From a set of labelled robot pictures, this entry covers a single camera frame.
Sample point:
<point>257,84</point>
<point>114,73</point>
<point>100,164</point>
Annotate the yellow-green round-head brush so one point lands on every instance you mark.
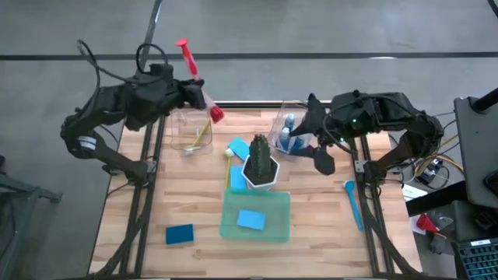
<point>229,152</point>

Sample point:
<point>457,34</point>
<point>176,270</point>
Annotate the yellow-green dish brush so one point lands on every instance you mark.
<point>200,136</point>

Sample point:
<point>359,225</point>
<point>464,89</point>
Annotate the blue dish soap bottle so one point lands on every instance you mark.
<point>299,143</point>
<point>283,141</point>
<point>289,121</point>

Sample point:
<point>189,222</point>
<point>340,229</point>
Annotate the white paper sheet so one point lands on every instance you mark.
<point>413,191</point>

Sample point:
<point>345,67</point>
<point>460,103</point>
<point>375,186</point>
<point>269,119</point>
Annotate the grey crumpled cloth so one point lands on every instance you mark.
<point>441,227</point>

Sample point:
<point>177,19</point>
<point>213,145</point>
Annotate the green cactus plant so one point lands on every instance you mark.
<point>260,155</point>

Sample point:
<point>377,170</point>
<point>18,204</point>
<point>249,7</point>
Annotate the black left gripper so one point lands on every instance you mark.
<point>177,97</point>

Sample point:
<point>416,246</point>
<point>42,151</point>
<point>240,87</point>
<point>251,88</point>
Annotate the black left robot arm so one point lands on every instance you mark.
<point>116,101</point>

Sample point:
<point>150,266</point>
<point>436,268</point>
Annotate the black electronics box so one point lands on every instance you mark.
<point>431,173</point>

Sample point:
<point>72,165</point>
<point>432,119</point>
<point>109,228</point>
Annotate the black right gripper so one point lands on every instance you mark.
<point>346,116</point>

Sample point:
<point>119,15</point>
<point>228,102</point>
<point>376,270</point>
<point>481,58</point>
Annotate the backlit laptop keyboard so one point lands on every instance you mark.
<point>480,260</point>

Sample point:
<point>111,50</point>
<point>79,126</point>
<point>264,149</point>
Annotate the dark blue sponge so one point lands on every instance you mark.
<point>179,234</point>

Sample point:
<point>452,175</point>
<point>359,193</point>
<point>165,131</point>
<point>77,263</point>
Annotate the blue dish brush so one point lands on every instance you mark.
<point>349,187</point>

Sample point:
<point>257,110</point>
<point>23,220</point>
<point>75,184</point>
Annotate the black diagonal pole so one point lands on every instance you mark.
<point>486,102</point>

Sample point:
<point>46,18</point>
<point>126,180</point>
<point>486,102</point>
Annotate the grey metal stand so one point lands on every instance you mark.
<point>35,193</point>

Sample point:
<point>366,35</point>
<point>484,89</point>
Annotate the black aluminium table frame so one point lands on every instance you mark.
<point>249,104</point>

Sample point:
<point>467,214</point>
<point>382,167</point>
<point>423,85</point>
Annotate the red cone-shaped object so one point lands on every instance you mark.
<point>425,223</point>

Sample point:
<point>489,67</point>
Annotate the green translucent plastic bin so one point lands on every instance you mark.
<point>280,218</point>

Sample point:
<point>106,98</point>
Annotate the grey equipment cabinet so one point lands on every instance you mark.
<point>476,148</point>

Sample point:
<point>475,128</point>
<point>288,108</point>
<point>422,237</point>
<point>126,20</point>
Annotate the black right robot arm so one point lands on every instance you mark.
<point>420,124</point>

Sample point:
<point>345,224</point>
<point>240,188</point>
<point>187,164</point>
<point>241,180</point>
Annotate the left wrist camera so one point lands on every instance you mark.
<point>161,71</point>

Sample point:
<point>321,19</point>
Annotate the clear plastic bin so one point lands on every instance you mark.
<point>183,132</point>
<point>274,132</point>

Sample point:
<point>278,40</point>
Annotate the red dish brush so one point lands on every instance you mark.
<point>189,62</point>

